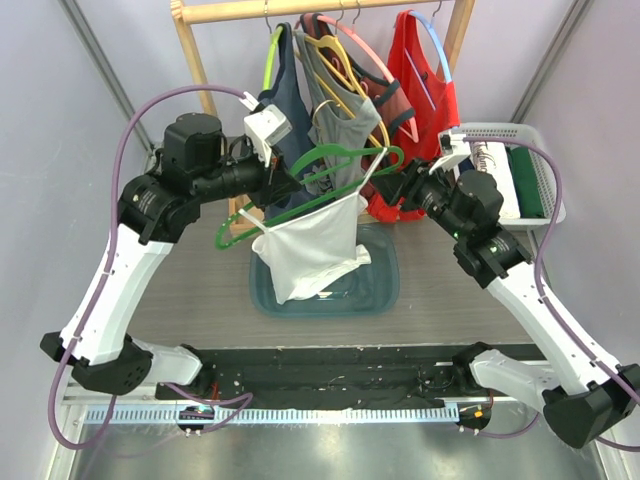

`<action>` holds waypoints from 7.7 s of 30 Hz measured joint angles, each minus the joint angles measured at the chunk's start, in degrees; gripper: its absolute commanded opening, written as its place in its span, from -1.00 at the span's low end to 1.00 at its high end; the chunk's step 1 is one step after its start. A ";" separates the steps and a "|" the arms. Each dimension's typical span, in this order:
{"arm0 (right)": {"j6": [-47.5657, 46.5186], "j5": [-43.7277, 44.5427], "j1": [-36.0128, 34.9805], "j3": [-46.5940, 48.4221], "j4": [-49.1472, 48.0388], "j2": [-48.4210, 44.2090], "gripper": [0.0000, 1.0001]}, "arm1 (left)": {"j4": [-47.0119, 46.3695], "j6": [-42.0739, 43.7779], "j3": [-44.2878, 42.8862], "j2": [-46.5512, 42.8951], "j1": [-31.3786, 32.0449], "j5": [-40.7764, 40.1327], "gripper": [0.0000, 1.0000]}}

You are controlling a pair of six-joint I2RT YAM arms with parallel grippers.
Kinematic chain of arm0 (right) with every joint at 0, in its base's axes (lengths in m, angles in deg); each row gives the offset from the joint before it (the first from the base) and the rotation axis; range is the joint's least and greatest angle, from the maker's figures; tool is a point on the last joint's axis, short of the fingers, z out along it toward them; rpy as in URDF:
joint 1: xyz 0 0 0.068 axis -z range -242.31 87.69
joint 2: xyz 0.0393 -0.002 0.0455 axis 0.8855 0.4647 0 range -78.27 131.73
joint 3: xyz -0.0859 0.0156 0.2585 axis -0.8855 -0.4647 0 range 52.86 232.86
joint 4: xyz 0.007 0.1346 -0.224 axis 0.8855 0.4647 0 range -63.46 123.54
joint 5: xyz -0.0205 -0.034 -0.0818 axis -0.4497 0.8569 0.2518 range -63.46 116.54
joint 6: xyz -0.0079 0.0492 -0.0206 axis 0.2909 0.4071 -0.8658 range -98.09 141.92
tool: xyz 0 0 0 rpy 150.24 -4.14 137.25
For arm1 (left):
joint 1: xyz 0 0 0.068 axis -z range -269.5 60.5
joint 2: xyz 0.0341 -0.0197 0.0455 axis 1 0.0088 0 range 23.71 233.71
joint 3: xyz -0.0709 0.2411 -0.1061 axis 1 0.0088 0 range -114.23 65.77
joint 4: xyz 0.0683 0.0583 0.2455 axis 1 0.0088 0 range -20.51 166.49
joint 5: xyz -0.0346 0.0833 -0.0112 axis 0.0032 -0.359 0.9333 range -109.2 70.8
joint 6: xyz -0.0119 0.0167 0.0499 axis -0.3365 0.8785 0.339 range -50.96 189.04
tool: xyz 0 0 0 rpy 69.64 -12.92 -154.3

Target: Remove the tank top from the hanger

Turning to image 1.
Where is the white tank top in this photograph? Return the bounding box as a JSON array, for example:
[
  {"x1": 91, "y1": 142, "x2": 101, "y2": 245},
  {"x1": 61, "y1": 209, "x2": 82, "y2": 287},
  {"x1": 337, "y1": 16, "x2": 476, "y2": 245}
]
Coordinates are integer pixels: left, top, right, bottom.
[{"x1": 240, "y1": 148, "x2": 388, "y2": 305}]

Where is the wooden clothes rack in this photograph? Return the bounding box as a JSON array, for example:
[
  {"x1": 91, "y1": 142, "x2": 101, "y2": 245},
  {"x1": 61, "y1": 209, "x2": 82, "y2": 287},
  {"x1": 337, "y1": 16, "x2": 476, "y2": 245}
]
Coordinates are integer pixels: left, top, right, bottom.
[{"x1": 169, "y1": 0, "x2": 476, "y2": 229}]

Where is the white plastic basket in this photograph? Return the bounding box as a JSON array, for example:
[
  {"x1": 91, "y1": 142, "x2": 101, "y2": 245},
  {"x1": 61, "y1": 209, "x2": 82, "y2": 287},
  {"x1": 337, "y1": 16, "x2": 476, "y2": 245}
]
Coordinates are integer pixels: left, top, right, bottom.
[{"x1": 454, "y1": 122, "x2": 556, "y2": 231}]

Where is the navy blue tank top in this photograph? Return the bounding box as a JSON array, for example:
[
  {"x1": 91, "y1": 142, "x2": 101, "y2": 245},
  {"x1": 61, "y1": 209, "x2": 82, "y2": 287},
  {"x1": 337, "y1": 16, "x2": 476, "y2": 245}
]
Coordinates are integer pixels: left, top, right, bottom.
[{"x1": 255, "y1": 22, "x2": 321, "y2": 221}]

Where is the dark green hanger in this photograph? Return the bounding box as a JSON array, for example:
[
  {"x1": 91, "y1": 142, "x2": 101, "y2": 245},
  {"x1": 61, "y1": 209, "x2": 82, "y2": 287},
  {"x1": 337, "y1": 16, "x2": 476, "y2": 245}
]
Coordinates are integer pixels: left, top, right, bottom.
[{"x1": 215, "y1": 144, "x2": 405, "y2": 250}]

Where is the aluminium frame post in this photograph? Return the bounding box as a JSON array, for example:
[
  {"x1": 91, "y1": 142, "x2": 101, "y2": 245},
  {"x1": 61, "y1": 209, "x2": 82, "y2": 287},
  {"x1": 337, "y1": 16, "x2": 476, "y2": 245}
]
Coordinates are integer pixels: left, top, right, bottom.
[
  {"x1": 510, "y1": 0, "x2": 594, "y2": 123},
  {"x1": 57, "y1": 0, "x2": 135, "y2": 120}
]

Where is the teal plastic bin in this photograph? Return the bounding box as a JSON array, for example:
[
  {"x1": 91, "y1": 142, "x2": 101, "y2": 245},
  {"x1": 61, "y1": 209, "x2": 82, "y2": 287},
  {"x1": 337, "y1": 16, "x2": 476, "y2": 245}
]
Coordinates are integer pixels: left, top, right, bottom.
[{"x1": 249, "y1": 224, "x2": 400, "y2": 318}]

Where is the aluminium frame post right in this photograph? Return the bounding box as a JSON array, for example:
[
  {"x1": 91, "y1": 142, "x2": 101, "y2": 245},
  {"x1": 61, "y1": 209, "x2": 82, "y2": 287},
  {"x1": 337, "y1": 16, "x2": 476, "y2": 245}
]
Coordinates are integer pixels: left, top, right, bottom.
[{"x1": 510, "y1": 0, "x2": 594, "y2": 123}]

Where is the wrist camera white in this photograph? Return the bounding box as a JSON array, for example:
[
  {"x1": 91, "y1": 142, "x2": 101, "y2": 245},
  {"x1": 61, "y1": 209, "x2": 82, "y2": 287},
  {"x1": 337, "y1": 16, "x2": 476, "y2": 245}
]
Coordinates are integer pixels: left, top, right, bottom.
[
  {"x1": 434, "y1": 130, "x2": 471, "y2": 171},
  {"x1": 244, "y1": 104, "x2": 292, "y2": 167}
]

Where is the yellow hanger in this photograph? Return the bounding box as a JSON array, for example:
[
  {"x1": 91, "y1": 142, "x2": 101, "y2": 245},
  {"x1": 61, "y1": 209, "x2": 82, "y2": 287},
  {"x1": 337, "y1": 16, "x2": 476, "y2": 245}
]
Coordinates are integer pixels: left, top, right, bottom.
[{"x1": 302, "y1": 34, "x2": 392, "y2": 151}]

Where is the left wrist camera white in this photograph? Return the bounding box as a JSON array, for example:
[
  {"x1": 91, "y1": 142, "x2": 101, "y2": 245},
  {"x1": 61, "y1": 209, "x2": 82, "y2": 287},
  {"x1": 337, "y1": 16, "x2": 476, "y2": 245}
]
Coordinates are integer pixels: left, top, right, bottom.
[{"x1": 244, "y1": 104, "x2": 292, "y2": 167}]

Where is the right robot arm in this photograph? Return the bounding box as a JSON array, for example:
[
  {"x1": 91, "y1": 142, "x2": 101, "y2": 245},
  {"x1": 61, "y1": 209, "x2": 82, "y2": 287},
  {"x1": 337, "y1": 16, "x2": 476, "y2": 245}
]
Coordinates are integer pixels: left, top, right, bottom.
[{"x1": 371, "y1": 160, "x2": 639, "y2": 449}]

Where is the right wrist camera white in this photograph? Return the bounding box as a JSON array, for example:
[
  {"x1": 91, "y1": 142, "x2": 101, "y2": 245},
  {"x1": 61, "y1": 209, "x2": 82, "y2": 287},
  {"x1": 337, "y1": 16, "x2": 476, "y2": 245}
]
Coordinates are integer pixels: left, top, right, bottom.
[{"x1": 434, "y1": 130, "x2": 471, "y2": 171}]

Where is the white slotted cable duct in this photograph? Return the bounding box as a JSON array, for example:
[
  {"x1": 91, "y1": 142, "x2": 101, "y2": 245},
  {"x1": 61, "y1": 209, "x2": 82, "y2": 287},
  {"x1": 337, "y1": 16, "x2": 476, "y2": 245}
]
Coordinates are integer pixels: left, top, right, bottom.
[{"x1": 110, "y1": 404, "x2": 459, "y2": 425}]

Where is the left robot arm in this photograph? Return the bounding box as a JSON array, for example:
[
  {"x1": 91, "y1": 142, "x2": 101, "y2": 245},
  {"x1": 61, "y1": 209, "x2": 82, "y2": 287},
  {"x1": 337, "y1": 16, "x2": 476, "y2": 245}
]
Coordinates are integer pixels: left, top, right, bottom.
[{"x1": 40, "y1": 106, "x2": 300, "y2": 399}]

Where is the folded navy shirt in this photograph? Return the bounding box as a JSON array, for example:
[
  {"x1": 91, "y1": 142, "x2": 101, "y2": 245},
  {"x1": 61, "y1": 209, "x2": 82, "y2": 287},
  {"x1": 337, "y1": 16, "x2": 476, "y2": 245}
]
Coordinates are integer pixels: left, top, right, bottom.
[{"x1": 457, "y1": 158, "x2": 475, "y2": 174}]

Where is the pink hanger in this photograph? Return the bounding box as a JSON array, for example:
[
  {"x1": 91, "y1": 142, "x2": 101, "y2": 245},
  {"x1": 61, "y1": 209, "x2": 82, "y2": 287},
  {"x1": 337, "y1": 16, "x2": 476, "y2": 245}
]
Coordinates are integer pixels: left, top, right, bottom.
[{"x1": 320, "y1": 13, "x2": 420, "y2": 145}]

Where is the red tank top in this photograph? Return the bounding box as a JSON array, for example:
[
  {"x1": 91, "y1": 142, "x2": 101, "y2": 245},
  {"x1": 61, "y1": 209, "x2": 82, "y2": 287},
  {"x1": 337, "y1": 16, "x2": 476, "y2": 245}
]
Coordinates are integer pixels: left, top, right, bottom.
[{"x1": 367, "y1": 10, "x2": 461, "y2": 224}]

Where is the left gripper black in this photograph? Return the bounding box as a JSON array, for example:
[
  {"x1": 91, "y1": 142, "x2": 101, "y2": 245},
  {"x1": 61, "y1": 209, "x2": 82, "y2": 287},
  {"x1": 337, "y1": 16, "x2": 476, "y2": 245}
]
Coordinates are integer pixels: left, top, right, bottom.
[{"x1": 193, "y1": 137, "x2": 302, "y2": 211}]

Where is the aluminium frame post left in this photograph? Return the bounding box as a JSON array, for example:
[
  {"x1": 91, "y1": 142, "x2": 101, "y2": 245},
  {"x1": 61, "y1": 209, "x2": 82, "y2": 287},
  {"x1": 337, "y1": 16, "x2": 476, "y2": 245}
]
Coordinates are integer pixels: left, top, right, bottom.
[{"x1": 57, "y1": 0, "x2": 135, "y2": 120}]

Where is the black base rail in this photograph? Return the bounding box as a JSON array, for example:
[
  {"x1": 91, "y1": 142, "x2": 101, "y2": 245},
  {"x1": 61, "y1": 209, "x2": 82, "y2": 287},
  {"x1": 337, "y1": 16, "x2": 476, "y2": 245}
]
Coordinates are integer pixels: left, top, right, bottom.
[{"x1": 154, "y1": 344, "x2": 546, "y2": 411}]

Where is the light blue hanger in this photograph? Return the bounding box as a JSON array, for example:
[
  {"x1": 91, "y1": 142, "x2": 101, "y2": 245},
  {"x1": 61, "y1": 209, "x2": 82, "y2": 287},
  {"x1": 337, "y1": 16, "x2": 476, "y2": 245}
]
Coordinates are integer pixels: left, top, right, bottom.
[{"x1": 409, "y1": 10, "x2": 452, "y2": 83}]

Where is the folded green shirt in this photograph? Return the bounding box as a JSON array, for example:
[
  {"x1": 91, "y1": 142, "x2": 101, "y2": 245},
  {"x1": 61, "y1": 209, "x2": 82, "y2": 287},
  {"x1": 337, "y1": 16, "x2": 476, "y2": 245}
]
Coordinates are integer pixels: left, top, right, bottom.
[{"x1": 507, "y1": 147, "x2": 545, "y2": 219}]

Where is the lime green hanger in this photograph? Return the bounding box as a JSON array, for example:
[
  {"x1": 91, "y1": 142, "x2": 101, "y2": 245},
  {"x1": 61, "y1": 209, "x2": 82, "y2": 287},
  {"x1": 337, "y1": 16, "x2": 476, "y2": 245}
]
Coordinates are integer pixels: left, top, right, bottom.
[{"x1": 262, "y1": 23, "x2": 286, "y2": 90}]

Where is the maroon tank top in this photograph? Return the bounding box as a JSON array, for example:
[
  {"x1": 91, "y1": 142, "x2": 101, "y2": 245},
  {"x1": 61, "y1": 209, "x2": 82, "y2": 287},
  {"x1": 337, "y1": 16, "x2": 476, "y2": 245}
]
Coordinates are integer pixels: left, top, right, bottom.
[{"x1": 298, "y1": 13, "x2": 416, "y2": 176}]

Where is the grey tank top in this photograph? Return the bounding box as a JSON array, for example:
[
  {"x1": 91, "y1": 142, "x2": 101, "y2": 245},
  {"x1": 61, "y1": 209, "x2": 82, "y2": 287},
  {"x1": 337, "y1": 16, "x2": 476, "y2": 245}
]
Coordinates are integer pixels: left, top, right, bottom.
[{"x1": 293, "y1": 28, "x2": 383, "y2": 197}]

